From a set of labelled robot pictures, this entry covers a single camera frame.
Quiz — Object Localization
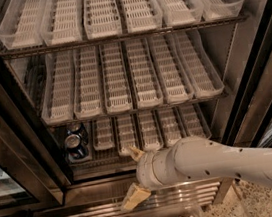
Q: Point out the fridge glass door right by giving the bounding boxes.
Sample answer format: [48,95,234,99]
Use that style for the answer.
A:
[211,0,272,147]

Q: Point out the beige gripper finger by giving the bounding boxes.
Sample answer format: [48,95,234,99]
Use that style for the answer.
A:
[128,146,145,162]
[120,182,151,211]

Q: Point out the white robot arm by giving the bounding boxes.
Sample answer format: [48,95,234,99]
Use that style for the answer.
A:
[120,135,272,211]

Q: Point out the shelf tray one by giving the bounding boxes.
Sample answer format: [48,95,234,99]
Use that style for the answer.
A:
[62,120,97,165]
[0,0,47,50]
[41,51,74,125]

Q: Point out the bottom shelf tray two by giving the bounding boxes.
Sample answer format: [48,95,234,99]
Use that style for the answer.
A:
[92,118,115,151]

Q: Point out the middle shelf tray six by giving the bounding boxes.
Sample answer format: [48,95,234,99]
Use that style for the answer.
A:
[173,30,225,99]

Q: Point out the top wire shelf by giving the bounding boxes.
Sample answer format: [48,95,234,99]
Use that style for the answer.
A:
[0,0,254,62]

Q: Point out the wire shelf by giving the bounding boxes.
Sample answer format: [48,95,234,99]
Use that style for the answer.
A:
[0,0,254,62]
[52,103,219,176]
[9,36,225,126]

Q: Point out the top shelf tray two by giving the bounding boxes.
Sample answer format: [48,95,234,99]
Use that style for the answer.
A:
[40,0,83,46]

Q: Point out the blue pepsi can front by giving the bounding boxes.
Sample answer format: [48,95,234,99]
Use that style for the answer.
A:
[64,134,89,160]

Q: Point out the top shelf tray one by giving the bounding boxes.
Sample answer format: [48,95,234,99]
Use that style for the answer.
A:
[0,0,47,50]

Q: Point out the blue pepsi can rear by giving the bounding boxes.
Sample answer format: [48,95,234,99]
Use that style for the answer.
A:
[67,122,89,144]

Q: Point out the stainless steel fridge body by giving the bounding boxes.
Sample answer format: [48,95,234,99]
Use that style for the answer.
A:
[0,0,272,217]

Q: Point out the middle shelf tray two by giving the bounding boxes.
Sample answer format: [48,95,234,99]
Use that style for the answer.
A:
[73,46,103,119]

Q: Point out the bottom shelf tray five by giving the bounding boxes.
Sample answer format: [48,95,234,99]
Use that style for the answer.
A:
[158,108,185,147]

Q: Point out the shelf tray three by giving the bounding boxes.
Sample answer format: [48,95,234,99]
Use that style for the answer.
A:
[83,0,122,39]
[99,43,133,114]
[115,115,139,157]

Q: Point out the top shelf tray four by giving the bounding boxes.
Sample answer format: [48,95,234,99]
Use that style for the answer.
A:
[120,0,163,33]

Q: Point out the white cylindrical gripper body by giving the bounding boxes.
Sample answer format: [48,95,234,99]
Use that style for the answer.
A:
[136,148,180,189]

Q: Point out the blue pepsi can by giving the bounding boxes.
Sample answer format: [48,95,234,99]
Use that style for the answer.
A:
[64,134,89,160]
[67,122,89,144]

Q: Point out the middle shelf tray four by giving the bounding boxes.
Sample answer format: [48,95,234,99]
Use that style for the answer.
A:
[125,39,163,109]

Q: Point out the bottom shelf tray four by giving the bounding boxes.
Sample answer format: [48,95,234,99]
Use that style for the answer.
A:
[137,111,163,151]

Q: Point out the shelf tray two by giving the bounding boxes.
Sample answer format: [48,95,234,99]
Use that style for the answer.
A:
[40,0,83,46]
[73,46,103,119]
[92,118,115,151]

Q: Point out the adjacent fridge glass door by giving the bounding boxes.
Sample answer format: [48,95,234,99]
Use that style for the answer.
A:
[0,166,36,209]

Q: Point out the shelf tray four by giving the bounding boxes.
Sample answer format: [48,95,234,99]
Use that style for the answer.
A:
[125,39,163,109]
[120,0,163,33]
[137,111,163,151]

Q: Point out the top shelf tray five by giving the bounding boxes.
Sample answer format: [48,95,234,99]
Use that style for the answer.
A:
[148,0,207,30]

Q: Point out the top shelf tray three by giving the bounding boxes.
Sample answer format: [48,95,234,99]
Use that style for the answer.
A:
[83,0,122,39]

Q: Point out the middle shelf tray one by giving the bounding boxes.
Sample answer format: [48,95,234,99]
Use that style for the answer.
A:
[41,51,74,125]

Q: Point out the middle shelf tray five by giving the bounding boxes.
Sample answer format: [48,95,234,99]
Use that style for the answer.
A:
[148,35,194,104]

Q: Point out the middle shelf tray three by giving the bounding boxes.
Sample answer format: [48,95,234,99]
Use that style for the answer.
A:
[99,43,133,114]

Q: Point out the bottom shelf tray one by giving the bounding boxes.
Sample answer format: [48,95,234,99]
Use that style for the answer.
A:
[62,120,97,165]

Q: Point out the bottom shelf tray six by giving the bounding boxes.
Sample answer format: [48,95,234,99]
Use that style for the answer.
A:
[178,104,212,138]

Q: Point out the bottom shelf tray three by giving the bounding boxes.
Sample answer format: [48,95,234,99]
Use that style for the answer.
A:
[115,115,139,157]

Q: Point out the middle wire shelf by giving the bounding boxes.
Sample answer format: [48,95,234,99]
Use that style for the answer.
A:
[9,36,225,126]

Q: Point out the bottom wire shelf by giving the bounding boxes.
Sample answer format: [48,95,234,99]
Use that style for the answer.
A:
[52,103,219,176]

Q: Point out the shelf tray five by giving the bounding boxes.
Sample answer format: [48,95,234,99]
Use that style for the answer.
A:
[148,35,194,104]
[148,0,207,30]
[158,108,185,147]

